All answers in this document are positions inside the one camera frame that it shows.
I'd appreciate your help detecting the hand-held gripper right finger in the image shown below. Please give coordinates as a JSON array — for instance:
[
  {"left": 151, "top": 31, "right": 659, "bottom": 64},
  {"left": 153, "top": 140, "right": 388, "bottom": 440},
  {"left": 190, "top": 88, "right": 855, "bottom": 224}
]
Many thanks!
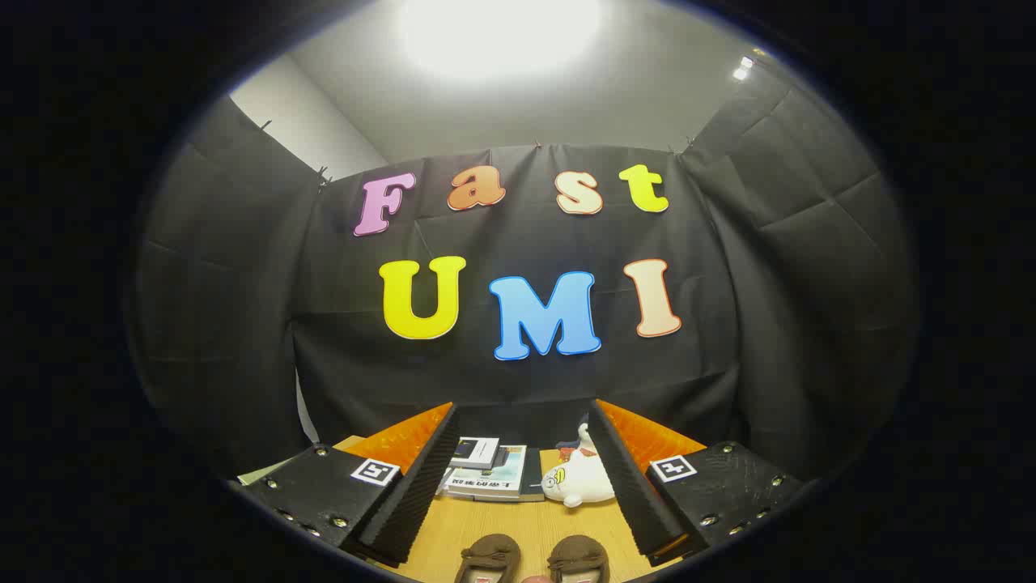
[{"left": 587, "top": 398, "right": 806, "bottom": 568}]

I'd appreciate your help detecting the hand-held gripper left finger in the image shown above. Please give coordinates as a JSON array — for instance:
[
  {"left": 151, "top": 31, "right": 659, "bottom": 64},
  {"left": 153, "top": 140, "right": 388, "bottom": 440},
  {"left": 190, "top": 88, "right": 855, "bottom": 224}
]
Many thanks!
[{"left": 240, "top": 402, "right": 461, "bottom": 568}]

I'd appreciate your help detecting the brown fuzzy shoe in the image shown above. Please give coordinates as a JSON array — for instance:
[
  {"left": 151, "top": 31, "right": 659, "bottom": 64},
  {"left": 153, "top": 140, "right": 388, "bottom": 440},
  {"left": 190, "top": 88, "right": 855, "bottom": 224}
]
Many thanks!
[
  {"left": 546, "top": 534, "right": 612, "bottom": 583},
  {"left": 453, "top": 533, "right": 523, "bottom": 583}
]

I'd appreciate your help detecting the white and teal book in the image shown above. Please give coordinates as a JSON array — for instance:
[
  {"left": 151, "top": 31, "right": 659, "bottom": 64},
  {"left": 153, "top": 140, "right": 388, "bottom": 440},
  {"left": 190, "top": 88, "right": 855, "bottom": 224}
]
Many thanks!
[{"left": 444, "top": 445, "right": 529, "bottom": 499}]

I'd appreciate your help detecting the white seal plush toy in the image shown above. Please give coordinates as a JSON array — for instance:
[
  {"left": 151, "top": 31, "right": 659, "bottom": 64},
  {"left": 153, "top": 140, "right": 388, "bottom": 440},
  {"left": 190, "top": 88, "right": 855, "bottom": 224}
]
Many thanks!
[{"left": 541, "top": 445, "right": 616, "bottom": 509}]

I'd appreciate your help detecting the large ceiling light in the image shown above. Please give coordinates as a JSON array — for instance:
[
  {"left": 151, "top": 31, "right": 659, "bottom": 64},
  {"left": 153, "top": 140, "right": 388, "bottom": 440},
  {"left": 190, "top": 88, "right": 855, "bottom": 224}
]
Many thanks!
[{"left": 397, "top": 0, "right": 604, "bottom": 82}]

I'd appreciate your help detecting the grey penguin plush toy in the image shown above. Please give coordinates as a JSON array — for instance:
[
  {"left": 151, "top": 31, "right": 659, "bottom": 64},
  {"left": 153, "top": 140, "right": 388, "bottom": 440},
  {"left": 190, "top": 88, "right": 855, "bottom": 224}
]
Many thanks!
[{"left": 555, "top": 411, "right": 598, "bottom": 462}]

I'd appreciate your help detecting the black book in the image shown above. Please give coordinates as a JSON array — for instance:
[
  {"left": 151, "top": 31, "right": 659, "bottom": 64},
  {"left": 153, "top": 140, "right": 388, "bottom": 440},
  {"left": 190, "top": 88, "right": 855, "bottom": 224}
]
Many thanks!
[{"left": 518, "top": 449, "right": 547, "bottom": 503}]

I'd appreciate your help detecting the book with blue photo cover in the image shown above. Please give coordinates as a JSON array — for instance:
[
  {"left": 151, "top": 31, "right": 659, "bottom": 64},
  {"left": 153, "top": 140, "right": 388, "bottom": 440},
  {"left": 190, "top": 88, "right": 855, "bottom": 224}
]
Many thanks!
[{"left": 449, "top": 437, "right": 500, "bottom": 470}]

